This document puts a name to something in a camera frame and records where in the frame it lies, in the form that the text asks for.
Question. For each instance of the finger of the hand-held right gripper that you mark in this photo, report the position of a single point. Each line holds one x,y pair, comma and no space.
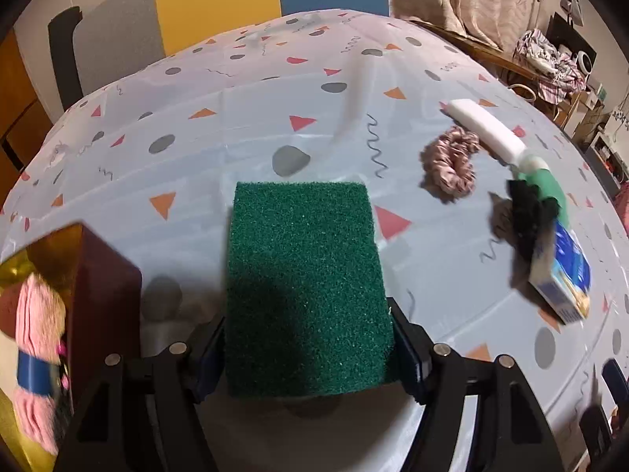
595,432
616,378

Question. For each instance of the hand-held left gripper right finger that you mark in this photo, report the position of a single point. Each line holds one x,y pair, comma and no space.
410,361

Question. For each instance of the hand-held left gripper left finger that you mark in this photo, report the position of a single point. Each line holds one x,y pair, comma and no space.
210,359

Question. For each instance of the blue tissue packet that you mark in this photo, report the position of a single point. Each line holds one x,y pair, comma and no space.
565,275

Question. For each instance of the green and yellow sponge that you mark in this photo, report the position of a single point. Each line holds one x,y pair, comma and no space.
304,280

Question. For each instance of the gold tin box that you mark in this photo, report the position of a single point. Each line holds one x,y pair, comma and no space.
98,295

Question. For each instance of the black scrunchie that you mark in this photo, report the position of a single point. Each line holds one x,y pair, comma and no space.
528,226

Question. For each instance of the pink towel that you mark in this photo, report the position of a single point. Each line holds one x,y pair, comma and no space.
39,314

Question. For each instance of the pink patterned scrunchie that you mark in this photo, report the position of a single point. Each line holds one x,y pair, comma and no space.
442,157

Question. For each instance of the white foam block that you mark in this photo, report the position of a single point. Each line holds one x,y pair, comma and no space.
484,125

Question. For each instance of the patterned white tablecloth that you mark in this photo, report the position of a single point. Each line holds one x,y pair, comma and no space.
245,108

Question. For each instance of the pile of patterned clothes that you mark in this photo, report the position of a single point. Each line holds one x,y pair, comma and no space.
550,73

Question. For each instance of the wooden side table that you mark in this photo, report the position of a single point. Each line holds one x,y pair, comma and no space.
491,56

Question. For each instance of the white round device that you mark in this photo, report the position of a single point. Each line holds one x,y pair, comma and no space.
585,61

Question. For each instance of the orange wooden wardrobe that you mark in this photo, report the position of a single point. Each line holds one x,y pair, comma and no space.
19,88

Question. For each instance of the black screen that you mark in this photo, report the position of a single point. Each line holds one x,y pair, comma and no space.
565,32

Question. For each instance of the colourful striped chair back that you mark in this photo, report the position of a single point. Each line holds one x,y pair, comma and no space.
216,5

